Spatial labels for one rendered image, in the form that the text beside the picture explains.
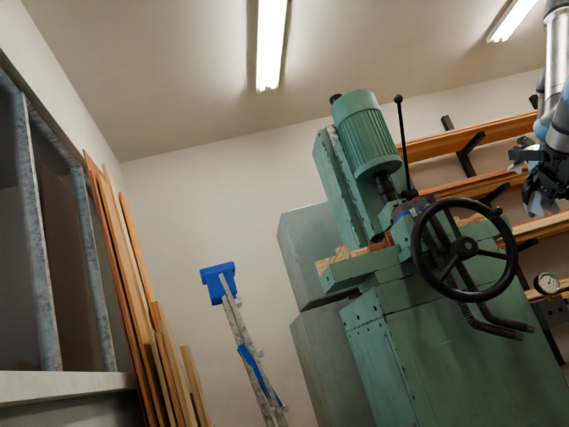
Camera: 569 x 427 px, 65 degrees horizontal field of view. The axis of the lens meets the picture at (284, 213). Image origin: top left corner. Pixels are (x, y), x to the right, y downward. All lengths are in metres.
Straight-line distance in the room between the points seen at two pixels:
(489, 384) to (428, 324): 0.22
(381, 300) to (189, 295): 2.60
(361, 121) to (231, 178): 2.54
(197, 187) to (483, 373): 3.09
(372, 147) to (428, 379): 0.77
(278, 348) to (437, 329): 2.44
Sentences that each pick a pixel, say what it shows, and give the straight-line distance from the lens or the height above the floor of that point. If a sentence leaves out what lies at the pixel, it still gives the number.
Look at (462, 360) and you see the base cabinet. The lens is 1.43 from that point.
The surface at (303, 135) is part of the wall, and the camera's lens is 4.30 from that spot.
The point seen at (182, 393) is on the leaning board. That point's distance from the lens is 2.37.
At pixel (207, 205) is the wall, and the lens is 3.98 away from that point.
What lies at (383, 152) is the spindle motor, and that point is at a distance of 1.62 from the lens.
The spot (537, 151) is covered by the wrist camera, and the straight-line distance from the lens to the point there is 1.12.
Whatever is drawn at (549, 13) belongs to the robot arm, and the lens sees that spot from 1.41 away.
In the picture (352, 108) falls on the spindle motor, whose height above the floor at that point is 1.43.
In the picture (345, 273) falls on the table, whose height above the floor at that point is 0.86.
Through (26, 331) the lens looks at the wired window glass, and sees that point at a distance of 1.84.
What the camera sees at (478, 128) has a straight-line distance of 4.21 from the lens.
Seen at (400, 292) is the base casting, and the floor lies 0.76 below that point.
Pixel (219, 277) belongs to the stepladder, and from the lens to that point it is 2.02.
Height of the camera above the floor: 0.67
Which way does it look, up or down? 18 degrees up
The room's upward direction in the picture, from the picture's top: 18 degrees counter-clockwise
